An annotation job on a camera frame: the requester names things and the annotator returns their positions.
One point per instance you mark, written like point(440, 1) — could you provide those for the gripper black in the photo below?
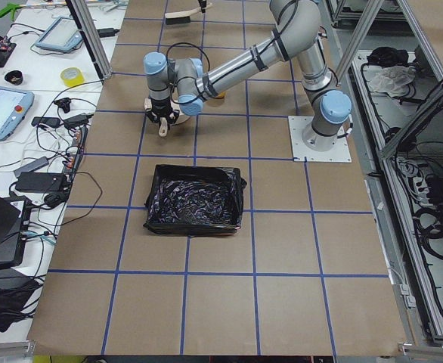
point(161, 107)

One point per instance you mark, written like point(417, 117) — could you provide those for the beige hand brush black bristles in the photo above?
point(181, 17)

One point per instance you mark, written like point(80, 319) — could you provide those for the beige plastic dustpan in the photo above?
point(164, 127)

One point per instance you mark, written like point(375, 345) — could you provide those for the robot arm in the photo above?
point(181, 86)

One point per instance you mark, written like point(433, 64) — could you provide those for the bin with black bag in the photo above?
point(195, 200)

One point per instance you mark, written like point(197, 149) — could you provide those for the blue teach pendant far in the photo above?
point(61, 36)

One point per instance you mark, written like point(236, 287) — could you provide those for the blue teach pendant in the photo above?
point(61, 36)
point(14, 105)

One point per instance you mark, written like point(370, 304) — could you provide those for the yellow tape roll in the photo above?
point(72, 76)

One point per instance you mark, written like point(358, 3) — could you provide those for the green plastic tool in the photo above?
point(10, 9)

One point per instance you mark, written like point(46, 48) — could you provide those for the white crumpled cloth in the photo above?
point(394, 81)

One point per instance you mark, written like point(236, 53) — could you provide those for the black power strip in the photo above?
point(75, 152)

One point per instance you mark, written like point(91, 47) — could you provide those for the blue teach pendant near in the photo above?
point(14, 105)

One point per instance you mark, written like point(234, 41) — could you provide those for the black power adapter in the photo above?
point(40, 182)

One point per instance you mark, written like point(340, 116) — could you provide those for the black laptop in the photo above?
point(14, 224)

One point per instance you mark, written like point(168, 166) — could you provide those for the aluminium frame post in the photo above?
point(86, 27)

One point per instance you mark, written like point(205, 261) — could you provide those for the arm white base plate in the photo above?
point(308, 146)

